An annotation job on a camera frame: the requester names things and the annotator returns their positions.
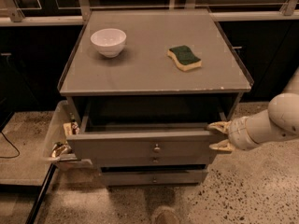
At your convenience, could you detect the grey middle drawer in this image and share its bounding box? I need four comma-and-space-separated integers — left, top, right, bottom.
92, 155, 214, 167

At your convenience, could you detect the grey top drawer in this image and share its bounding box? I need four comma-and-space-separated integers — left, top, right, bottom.
68, 96, 224, 160

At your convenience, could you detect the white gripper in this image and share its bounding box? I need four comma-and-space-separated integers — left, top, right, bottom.
206, 117, 259, 152

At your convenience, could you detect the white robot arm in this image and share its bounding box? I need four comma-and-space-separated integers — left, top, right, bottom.
207, 68, 299, 152

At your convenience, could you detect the black cable on floor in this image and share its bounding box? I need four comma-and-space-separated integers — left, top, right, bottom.
0, 131, 21, 160

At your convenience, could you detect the grey drawer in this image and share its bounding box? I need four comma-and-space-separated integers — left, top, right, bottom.
68, 96, 224, 160
100, 170, 207, 186
92, 155, 214, 167

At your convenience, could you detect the black floor bar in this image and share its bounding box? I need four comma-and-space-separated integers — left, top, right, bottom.
25, 164, 56, 224

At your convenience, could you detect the green and yellow sponge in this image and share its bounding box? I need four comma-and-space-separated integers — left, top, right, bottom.
167, 45, 202, 72

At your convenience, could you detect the grey bottom drawer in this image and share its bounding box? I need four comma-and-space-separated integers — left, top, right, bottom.
100, 170, 207, 186

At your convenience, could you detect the white ceramic bowl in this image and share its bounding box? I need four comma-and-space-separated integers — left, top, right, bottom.
91, 28, 127, 58

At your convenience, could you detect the metal railing frame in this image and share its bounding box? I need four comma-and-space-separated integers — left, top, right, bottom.
0, 0, 299, 24

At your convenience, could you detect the grey drawer cabinet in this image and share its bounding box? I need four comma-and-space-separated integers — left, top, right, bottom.
60, 9, 253, 174

